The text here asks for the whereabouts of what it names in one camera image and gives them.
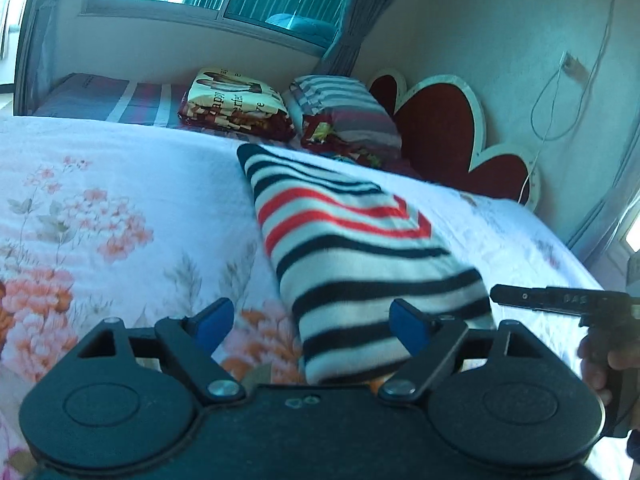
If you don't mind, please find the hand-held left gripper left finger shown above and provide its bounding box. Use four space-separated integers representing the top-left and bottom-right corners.
75 297 247 404

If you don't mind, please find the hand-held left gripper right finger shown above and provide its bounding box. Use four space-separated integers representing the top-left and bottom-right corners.
377 297 547 404

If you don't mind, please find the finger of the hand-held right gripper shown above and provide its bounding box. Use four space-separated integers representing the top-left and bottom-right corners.
490 284 632 317

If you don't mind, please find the striped knit sweater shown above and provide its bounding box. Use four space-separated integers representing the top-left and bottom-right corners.
236 143 496 386

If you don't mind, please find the person's right hand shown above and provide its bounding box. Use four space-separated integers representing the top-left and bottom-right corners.
577 332 615 406

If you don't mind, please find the pink floral bed sheet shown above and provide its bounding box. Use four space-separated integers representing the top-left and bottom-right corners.
0 112 611 480

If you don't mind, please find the red floral folded blanket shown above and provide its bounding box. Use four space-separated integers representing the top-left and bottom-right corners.
300 115 407 169

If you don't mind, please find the dark red folded blanket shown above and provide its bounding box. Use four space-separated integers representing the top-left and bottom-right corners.
179 95 297 143

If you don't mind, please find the red heart-shaped headboard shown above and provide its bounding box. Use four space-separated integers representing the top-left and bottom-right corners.
367 67 541 211

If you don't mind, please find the cream printed pillow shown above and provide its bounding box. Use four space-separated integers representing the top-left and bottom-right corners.
187 67 290 122

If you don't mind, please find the purple striped mattress cover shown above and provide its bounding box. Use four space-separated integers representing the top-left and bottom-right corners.
32 72 201 128

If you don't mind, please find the grey striped pillow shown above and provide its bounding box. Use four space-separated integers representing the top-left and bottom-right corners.
281 75 401 148

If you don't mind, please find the white charging cable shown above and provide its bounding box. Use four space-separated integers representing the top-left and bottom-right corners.
517 0 617 206

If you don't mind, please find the wall socket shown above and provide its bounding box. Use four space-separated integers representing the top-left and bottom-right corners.
559 51 588 81

